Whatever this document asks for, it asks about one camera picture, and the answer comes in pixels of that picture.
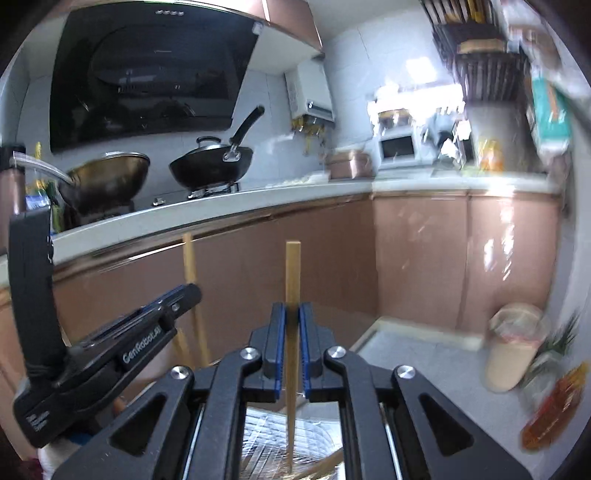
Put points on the long wooden chopstick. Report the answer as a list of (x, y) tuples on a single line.
[(323, 464), (181, 348), (189, 263), (292, 277)]

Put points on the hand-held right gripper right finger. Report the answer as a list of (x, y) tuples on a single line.
[(304, 350)]

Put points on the gas stove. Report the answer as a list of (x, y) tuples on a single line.
[(194, 194)]

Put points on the white microwave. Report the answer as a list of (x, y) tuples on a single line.
[(398, 146)]

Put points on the white kitchen countertop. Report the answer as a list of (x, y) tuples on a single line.
[(277, 194)]

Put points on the copper lower cabinets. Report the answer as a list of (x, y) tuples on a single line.
[(415, 249)]

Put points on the green onions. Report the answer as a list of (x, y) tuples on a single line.
[(561, 337)]

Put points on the white water heater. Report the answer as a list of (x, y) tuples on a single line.
[(311, 90)]

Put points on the black wok with lid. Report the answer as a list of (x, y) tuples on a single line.
[(212, 166)]

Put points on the pot on microwave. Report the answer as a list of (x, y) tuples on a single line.
[(394, 117)]

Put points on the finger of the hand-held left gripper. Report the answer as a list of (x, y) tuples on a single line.
[(138, 313), (184, 302)]

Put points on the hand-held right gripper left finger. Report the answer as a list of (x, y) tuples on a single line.
[(278, 350)]

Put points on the black range hood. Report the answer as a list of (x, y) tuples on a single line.
[(147, 78)]

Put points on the kitchen window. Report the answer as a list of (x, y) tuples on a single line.
[(415, 87)]

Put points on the bronze wok with lid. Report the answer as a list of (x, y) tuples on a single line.
[(106, 177)]

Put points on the cream trash bin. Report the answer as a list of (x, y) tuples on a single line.
[(512, 350)]

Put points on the orange oil bottle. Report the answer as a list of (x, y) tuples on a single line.
[(554, 410)]

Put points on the yellow detergent bottle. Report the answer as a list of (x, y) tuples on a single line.
[(490, 154)]

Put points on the copper rice cooker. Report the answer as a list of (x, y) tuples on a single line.
[(351, 165)]

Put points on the black storage rack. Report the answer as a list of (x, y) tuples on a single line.
[(485, 55)]

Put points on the green tissue pack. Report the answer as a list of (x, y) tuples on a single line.
[(549, 115)]

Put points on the grey cloth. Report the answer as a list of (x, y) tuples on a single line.
[(441, 136)]

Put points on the copper upper cabinet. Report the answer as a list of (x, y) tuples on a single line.
[(295, 23)]

